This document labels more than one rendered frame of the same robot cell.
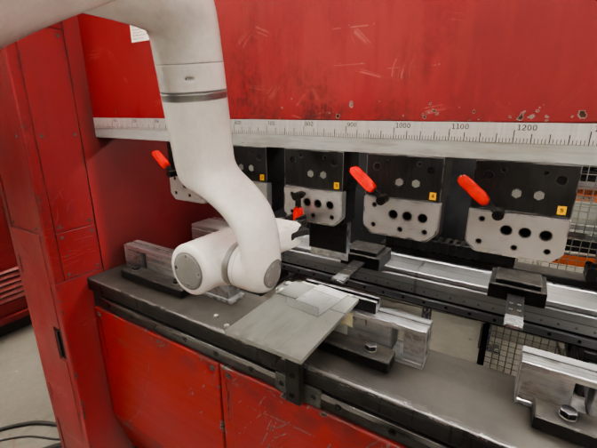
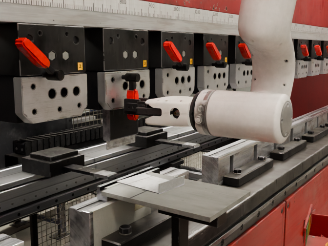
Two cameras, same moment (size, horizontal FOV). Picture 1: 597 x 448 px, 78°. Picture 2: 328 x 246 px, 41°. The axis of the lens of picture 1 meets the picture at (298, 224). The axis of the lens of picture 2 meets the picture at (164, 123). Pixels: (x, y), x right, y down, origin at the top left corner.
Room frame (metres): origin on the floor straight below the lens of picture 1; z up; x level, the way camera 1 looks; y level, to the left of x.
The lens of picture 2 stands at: (0.68, 0.90, 1.30)
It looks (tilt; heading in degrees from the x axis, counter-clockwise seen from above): 10 degrees down; 273
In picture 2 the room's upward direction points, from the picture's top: straight up
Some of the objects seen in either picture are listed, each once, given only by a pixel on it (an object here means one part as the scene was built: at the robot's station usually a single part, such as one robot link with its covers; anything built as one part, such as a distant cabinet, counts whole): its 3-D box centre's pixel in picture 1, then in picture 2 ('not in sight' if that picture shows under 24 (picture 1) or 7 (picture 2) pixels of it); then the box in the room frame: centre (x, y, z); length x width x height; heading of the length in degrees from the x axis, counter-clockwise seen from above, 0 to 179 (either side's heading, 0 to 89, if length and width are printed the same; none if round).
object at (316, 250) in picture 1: (329, 238); (121, 125); (0.83, -0.07, 1.13); 0.10 x 0.02 x 0.10; 58
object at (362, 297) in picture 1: (338, 295); (130, 182); (0.82, -0.10, 0.98); 0.20 x 0.03 x 0.03; 58
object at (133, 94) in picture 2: (299, 212); (130, 96); (0.80, 0.00, 1.20); 0.04 x 0.02 x 0.10; 148
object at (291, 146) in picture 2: not in sight; (289, 149); (0.26, -0.90, 0.89); 0.30 x 0.05 x 0.03; 58
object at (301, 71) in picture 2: not in sight; (293, 58); (0.22, -1.07, 1.26); 0.15 x 0.09 x 0.17; 58
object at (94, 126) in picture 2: (446, 246); (67, 137); (1.06, -0.46, 1.02); 0.37 x 0.06 x 0.04; 58
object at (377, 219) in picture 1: (406, 194); (165, 65); (0.74, -0.22, 1.26); 0.15 x 0.09 x 0.17; 58
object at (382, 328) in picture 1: (346, 320); (136, 204); (0.80, -0.12, 0.92); 0.39 x 0.06 x 0.10; 58
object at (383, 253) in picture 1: (356, 261); (73, 164); (0.97, -0.17, 1.01); 0.26 x 0.12 x 0.05; 148
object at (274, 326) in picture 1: (297, 315); (175, 193); (0.71, 0.00, 1.00); 0.26 x 0.18 x 0.01; 148
